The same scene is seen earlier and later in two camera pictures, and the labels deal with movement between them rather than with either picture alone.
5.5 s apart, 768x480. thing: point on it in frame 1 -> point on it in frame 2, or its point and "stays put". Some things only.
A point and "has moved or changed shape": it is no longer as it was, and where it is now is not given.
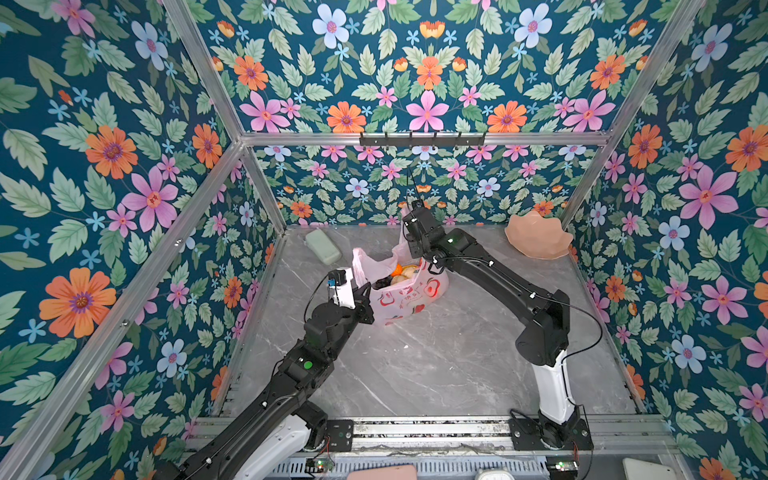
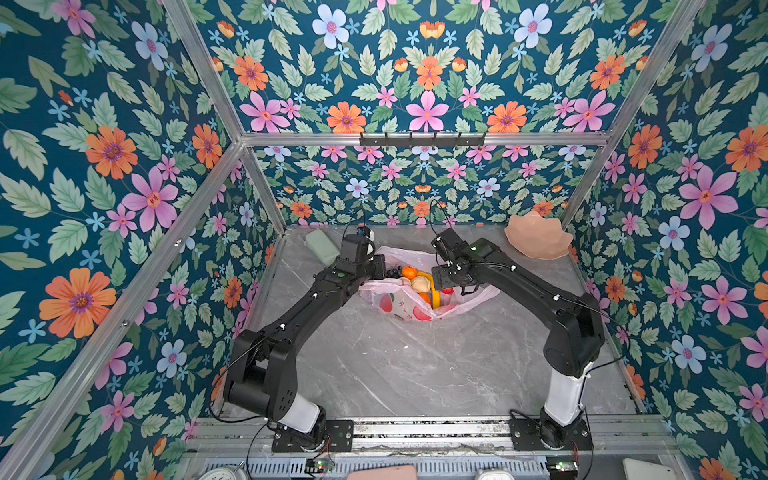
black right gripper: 414,251 -> 441,272
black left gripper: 362,302 -> 378,263
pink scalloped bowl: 538,236 stays put
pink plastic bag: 402,300 has moved or changed shape
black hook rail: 422,141 stays put
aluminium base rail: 450,433 stays put
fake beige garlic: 407,273 -> 421,284
